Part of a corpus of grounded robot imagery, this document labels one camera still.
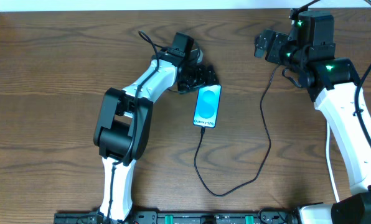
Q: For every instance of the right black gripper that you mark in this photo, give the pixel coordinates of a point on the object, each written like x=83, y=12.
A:
x=270, y=43

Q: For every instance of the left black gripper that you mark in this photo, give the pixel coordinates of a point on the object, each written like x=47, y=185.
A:
x=202, y=76

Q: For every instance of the blue Galaxy smartphone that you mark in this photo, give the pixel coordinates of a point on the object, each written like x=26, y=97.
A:
x=207, y=105

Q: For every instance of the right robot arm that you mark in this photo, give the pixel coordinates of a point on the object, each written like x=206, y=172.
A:
x=333, y=86

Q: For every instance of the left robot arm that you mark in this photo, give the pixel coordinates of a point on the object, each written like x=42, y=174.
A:
x=123, y=126

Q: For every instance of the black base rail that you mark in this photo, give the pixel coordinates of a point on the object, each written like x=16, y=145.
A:
x=152, y=217

